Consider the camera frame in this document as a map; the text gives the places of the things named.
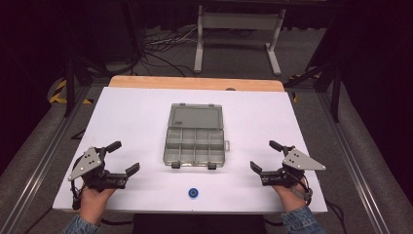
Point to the aluminium floor rail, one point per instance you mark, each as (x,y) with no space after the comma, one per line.
(354,162)
(42,162)

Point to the white table mat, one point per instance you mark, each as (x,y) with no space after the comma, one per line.
(136,113)

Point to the yellow black floor tape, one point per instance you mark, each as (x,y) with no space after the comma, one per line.
(58,96)

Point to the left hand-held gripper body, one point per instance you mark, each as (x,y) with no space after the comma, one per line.
(85,163)

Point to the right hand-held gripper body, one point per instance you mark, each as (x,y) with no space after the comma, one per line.
(300,161)

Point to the clear plastic compartment box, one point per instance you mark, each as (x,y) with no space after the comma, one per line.
(195,136)

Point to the person's left hand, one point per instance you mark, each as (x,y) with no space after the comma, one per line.
(92,203)

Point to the white metal stand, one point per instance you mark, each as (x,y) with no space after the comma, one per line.
(238,21)

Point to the person's right hand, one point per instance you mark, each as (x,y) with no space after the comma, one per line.
(292,196)

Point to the black tripod stand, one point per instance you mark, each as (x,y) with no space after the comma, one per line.
(336,87)
(69,84)

